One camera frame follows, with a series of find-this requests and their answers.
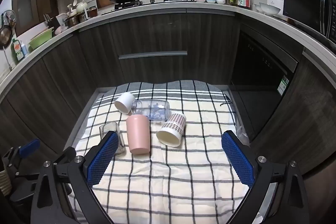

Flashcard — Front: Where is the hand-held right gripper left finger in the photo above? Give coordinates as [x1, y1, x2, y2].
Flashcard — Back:
[30, 131, 120, 224]

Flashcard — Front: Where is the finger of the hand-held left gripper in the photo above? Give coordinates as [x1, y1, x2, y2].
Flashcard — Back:
[2, 139, 41, 174]

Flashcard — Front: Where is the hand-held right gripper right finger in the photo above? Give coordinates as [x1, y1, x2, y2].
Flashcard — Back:
[221, 130, 310, 224]

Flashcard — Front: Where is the clear glass cup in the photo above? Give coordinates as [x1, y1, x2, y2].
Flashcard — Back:
[99, 121, 126, 156]

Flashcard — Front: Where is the pink cup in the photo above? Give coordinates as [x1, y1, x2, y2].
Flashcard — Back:
[126, 114, 151, 156]

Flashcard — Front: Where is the white cup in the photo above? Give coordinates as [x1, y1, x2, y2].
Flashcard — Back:
[114, 92, 136, 114]

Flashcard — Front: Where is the brown checked cup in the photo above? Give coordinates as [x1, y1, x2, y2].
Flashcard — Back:
[156, 113, 187, 147]

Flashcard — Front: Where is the clear glass jar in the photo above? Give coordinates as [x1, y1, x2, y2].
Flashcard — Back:
[131, 99, 171, 120]

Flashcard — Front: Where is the checked white cloth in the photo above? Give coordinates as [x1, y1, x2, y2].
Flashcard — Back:
[63, 80, 253, 224]

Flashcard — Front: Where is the black built-in dishwasher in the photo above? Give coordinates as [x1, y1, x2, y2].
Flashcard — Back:
[228, 25, 300, 143]

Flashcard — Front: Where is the green dish soap bottle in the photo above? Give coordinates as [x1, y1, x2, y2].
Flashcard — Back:
[10, 39, 25, 61]

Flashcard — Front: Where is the green plastic basin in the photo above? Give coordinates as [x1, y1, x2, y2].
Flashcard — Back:
[28, 27, 55, 50]

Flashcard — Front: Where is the hanging frying pan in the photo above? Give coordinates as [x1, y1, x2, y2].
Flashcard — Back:
[0, 10, 17, 50]

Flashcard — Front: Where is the white teapot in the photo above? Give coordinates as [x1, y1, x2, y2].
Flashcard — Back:
[76, 0, 89, 13]

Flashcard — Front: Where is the large white bowl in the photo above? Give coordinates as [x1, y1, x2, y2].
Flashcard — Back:
[259, 2, 281, 17]

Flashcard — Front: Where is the white rice cooker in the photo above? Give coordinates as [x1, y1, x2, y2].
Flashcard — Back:
[267, 0, 285, 16]

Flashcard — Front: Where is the black gas hob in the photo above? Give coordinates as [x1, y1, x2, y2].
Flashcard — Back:
[101, 0, 190, 16]

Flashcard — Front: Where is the black microwave oven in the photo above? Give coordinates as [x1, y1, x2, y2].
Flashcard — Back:
[283, 0, 336, 43]

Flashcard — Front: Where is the grey drawer handle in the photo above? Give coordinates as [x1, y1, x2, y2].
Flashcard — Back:
[118, 50, 188, 60]

